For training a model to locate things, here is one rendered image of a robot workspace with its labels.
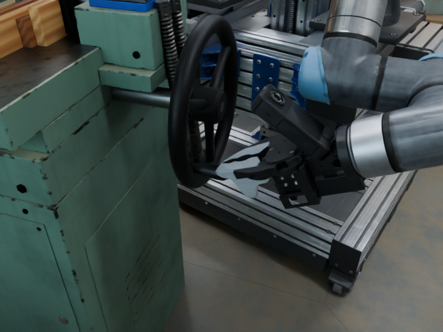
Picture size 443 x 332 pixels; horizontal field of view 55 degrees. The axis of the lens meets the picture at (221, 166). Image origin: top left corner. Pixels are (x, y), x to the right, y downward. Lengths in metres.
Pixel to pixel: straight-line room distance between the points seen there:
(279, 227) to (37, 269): 0.80
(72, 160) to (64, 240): 0.14
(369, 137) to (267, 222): 0.94
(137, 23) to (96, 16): 0.07
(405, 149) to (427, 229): 1.31
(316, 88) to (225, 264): 1.01
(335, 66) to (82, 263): 0.54
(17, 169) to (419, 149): 0.55
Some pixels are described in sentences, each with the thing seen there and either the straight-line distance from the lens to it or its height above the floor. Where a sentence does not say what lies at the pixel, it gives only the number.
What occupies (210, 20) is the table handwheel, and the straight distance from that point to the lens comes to 0.67.
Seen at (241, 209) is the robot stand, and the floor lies 0.18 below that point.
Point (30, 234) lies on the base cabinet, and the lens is 0.79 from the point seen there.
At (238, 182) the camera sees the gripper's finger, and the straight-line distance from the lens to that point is 0.62.
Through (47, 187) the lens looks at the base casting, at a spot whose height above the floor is 0.75.
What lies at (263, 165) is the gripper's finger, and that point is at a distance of 0.57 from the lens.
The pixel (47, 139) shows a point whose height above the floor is 0.82.
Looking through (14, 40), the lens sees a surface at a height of 0.92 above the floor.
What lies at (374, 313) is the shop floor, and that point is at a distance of 1.48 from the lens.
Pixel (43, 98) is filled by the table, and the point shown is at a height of 0.88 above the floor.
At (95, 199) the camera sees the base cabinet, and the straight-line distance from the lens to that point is 0.80.
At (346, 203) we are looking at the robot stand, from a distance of 1.49.
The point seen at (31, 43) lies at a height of 0.91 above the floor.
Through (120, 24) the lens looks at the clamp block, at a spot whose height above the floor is 0.94.
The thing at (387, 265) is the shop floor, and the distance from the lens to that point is 1.63.
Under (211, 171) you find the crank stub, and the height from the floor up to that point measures 0.75.
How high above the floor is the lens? 1.15
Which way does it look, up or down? 36 degrees down
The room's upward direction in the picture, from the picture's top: straight up
